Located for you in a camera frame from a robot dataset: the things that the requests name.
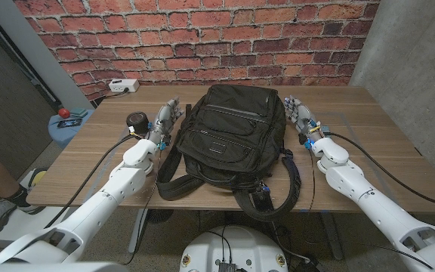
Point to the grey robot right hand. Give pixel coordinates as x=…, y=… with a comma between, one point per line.
x=302, y=115

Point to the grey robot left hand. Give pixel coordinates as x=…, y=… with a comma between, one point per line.
x=164, y=121

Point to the black backpack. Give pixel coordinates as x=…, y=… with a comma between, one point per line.
x=232, y=136

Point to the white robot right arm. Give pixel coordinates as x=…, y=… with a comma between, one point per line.
x=376, y=204

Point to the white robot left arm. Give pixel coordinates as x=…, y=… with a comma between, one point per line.
x=100, y=200

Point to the black round cylinder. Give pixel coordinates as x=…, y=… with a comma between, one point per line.
x=137, y=121

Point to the white power strip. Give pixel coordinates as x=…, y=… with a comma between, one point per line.
x=123, y=85

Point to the teal small box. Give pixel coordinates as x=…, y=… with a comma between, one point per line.
x=79, y=112

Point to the printed brick backdrop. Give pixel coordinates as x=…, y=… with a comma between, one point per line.
x=202, y=38

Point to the black phone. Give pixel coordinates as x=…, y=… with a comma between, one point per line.
x=69, y=123

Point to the black round fan base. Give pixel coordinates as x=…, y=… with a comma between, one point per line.
x=160, y=216

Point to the red ball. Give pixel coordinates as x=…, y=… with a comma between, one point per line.
x=64, y=113

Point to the blue round stool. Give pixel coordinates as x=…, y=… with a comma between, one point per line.
x=64, y=136

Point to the grey table leg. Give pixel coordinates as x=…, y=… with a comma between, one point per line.
x=331, y=236
x=137, y=230

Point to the yellow white floor object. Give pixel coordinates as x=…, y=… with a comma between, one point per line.
x=38, y=177

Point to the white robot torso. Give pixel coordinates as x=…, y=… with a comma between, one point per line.
x=232, y=249

